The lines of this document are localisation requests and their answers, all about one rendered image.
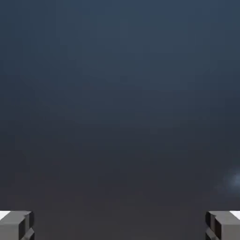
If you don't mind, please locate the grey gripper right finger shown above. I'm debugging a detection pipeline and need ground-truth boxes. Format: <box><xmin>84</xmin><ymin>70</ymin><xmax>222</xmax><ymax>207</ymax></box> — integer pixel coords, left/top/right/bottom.
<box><xmin>205</xmin><ymin>210</ymin><xmax>240</xmax><ymax>240</ymax></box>

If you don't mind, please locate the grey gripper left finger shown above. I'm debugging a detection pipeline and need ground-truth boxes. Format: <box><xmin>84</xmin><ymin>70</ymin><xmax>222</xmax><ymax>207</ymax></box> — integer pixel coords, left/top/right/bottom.
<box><xmin>0</xmin><ymin>210</ymin><xmax>35</xmax><ymax>240</ymax></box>

